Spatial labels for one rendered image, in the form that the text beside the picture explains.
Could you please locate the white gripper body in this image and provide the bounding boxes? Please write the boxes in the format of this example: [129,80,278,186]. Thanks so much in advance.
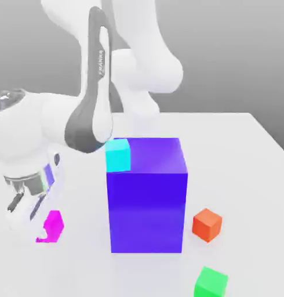
[5,185,63,233]

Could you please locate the small magenta cube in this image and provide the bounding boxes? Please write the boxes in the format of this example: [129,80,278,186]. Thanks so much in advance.
[35,209,65,244]

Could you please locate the small cyan cube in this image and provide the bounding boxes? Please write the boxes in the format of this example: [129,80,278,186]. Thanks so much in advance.
[104,138,132,173]

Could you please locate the small orange cube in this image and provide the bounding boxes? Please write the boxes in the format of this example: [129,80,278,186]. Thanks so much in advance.
[192,208,223,243]

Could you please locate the small green cube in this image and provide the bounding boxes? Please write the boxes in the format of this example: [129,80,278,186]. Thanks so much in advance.
[194,266,229,297]

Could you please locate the large blue box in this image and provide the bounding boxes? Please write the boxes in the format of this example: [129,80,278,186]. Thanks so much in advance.
[106,137,188,254]

